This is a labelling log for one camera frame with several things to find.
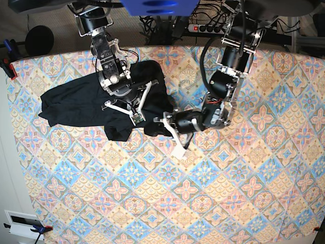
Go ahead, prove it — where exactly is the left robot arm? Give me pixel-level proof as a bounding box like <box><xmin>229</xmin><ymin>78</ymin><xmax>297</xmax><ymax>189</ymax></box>
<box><xmin>154</xmin><ymin>10</ymin><xmax>264</xmax><ymax>160</ymax></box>

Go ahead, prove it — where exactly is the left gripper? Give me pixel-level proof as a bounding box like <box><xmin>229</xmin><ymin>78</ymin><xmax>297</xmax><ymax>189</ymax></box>
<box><xmin>153</xmin><ymin>109</ymin><xmax>216</xmax><ymax>159</ymax></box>

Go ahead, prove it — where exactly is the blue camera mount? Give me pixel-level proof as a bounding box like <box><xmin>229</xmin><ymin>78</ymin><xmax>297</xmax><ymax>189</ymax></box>
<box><xmin>120</xmin><ymin>0</ymin><xmax>199</xmax><ymax>16</ymax></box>

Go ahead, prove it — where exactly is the black round stool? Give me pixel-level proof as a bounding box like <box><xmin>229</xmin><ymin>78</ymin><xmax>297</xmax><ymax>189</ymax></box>
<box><xmin>25</xmin><ymin>25</ymin><xmax>54</xmax><ymax>56</ymax></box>

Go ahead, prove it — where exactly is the black clamp bottom right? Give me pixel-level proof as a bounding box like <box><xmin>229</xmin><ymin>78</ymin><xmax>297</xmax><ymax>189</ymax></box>
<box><xmin>313</xmin><ymin>227</ymin><xmax>323</xmax><ymax>232</ymax></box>

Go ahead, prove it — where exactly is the patterned colourful tablecloth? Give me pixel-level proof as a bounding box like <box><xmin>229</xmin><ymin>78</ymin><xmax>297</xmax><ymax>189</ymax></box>
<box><xmin>6</xmin><ymin>50</ymin><xmax>324</xmax><ymax>243</ymax></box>

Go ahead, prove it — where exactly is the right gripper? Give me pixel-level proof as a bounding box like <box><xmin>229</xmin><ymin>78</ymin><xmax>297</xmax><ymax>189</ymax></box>
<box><xmin>99</xmin><ymin>69</ymin><xmax>158</xmax><ymax>125</ymax></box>

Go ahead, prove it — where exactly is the white power strip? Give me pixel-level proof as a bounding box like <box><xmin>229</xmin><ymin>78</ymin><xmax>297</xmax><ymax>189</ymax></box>
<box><xmin>187</xmin><ymin>24</ymin><xmax>226</xmax><ymax>38</ymax></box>

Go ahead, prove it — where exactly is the white wall vent box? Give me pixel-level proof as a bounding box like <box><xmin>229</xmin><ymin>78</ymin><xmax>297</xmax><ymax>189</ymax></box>
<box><xmin>5</xmin><ymin>210</ymin><xmax>42</xmax><ymax>240</ymax></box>

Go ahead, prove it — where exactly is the blue clamp bottom left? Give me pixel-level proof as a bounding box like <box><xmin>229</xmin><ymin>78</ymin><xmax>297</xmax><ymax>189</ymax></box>
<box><xmin>3</xmin><ymin>223</ymin><xmax>53</xmax><ymax>234</ymax></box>

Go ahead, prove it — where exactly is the black t-shirt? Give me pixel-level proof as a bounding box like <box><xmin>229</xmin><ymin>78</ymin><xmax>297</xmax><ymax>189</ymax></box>
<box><xmin>39</xmin><ymin>60</ymin><xmax>173</xmax><ymax>142</ymax></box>

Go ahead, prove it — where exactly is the red blue clamp top left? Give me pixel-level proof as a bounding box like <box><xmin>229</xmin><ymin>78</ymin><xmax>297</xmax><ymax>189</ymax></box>
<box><xmin>1</xmin><ymin>39</ymin><xmax>20</xmax><ymax>80</ymax></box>

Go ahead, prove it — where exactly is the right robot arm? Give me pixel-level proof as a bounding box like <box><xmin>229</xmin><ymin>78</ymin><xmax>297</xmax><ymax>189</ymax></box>
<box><xmin>68</xmin><ymin>3</ymin><xmax>158</xmax><ymax>125</ymax></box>

